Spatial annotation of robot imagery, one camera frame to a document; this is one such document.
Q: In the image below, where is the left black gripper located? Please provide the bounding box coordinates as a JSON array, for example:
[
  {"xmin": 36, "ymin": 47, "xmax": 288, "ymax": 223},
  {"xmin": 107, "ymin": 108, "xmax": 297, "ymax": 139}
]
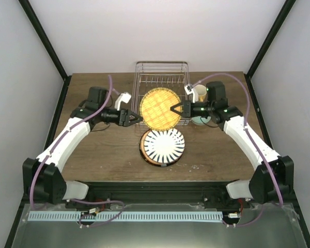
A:
[{"xmin": 99, "ymin": 107, "xmax": 143, "ymax": 128}]

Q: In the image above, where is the yellow woven pattern plate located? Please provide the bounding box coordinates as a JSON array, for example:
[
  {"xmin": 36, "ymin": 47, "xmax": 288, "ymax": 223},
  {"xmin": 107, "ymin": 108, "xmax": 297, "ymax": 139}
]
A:
[{"xmin": 139, "ymin": 87, "xmax": 181, "ymax": 131}]

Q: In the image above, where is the white blue striped plate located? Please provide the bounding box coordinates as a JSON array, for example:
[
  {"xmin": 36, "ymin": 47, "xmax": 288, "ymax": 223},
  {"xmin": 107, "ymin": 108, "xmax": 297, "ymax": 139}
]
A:
[{"xmin": 144, "ymin": 128, "xmax": 185, "ymax": 163}]

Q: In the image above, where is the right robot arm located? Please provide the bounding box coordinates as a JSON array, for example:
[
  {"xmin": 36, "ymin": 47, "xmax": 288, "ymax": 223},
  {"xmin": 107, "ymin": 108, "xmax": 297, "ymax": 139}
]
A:
[{"xmin": 170, "ymin": 81, "xmax": 294, "ymax": 208}]

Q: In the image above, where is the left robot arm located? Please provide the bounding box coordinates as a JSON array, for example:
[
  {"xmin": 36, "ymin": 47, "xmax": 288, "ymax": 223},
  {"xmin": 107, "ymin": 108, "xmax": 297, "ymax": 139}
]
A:
[{"xmin": 22, "ymin": 87, "xmax": 143, "ymax": 209}]

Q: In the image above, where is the black rimmed cream plate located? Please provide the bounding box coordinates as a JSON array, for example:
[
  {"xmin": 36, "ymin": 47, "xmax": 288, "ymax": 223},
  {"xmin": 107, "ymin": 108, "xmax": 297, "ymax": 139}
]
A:
[{"xmin": 138, "ymin": 146, "xmax": 182, "ymax": 167}]

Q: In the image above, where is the green celadon bowl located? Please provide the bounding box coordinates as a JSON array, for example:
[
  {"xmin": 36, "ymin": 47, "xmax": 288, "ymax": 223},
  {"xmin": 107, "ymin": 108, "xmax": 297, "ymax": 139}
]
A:
[{"xmin": 191, "ymin": 116, "xmax": 211, "ymax": 126}]

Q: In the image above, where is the yellow ceramic mug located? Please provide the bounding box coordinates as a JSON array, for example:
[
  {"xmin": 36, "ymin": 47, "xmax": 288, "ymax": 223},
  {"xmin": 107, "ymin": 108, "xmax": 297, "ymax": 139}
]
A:
[{"xmin": 194, "ymin": 84, "xmax": 207, "ymax": 102}]

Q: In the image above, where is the metal front panel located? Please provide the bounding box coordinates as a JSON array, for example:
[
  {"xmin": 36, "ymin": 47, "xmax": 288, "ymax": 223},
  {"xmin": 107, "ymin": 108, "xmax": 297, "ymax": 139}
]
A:
[{"xmin": 12, "ymin": 205, "xmax": 307, "ymax": 247}]

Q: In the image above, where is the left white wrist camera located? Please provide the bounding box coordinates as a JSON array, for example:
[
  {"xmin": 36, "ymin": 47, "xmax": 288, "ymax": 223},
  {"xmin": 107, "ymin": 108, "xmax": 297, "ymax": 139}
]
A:
[{"xmin": 115, "ymin": 92, "xmax": 132, "ymax": 111}]

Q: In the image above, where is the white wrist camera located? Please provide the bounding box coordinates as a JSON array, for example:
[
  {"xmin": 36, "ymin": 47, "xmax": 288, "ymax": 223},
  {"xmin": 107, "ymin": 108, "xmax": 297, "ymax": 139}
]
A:
[
  {"xmin": 115, "ymin": 92, "xmax": 132, "ymax": 111},
  {"xmin": 184, "ymin": 84, "xmax": 198, "ymax": 103}
]

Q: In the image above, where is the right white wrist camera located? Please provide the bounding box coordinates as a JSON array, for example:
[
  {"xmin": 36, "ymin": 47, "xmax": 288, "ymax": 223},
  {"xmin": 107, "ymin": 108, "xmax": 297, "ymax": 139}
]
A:
[{"xmin": 184, "ymin": 84, "xmax": 198, "ymax": 103}]

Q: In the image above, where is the wire dish rack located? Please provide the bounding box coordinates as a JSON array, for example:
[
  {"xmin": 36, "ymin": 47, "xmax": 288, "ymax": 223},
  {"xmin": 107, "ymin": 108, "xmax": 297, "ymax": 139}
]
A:
[{"xmin": 131, "ymin": 61, "xmax": 191, "ymax": 113}]

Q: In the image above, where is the black aluminium frame rail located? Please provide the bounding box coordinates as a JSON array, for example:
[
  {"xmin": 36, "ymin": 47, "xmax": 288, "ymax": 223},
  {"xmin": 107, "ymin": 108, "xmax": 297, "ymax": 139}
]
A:
[{"xmin": 22, "ymin": 180, "xmax": 296, "ymax": 207}]

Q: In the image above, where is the light blue slotted cable duct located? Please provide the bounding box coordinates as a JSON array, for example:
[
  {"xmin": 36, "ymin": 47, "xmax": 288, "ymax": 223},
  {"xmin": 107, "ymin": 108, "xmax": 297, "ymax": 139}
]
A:
[{"xmin": 27, "ymin": 211, "xmax": 223, "ymax": 223}]

